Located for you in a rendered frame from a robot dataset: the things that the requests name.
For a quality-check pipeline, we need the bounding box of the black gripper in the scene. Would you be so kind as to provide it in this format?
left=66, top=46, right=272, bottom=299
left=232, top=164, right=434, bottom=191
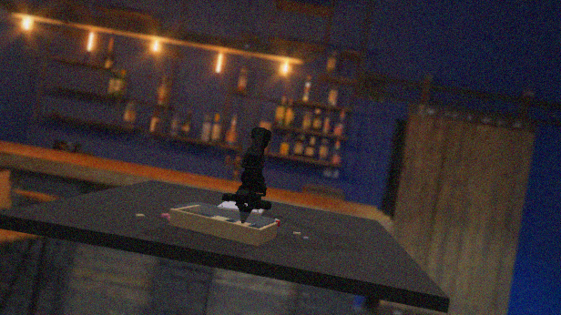
left=221, top=183, right=271, bottom=213

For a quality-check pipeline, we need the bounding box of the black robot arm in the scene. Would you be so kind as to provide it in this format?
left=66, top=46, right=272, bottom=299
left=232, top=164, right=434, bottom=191
left=235, top=127, right=271, bottom=203

